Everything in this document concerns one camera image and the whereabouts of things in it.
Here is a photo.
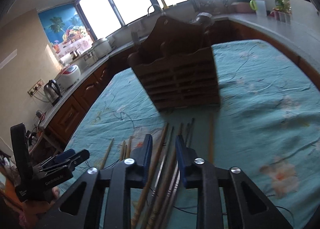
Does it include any teal floral tablecloth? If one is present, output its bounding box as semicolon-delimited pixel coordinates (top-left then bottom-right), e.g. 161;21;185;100
67;40;319;228

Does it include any stainless electric kettle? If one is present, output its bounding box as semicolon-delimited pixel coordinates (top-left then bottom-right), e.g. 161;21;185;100
43;79;62;106

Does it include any white red rice cooker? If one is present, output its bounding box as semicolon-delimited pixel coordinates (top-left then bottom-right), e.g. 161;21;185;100
55;65;81;91

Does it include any brown wooden utensil holder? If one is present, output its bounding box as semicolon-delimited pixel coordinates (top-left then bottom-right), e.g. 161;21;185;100
127;15;220;111

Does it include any white slow cooker pot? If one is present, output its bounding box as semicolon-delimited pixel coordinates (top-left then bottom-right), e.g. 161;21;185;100
92;38;112;59

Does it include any fruit beach poster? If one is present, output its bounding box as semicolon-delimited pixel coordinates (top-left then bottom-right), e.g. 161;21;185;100
38;4;93;58

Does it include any chrome sink faucet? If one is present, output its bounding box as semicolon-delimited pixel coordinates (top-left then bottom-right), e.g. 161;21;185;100
147;3;163;16

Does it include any pink plastic basin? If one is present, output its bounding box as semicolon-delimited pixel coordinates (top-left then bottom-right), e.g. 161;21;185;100
231;0;255;13

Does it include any yellow dish soap bottle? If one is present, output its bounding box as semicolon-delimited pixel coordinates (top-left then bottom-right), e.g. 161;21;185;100
161;0;169;10

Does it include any yellow green drink bottle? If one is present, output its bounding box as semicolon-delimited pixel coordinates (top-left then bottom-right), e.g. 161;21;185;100
274;0;285;12

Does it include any wall power socket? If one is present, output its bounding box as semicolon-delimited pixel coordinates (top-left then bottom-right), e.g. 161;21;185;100
28;78;44;97

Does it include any white jug green handle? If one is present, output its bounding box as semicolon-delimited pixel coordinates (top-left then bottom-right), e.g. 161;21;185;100
249;0;267;16

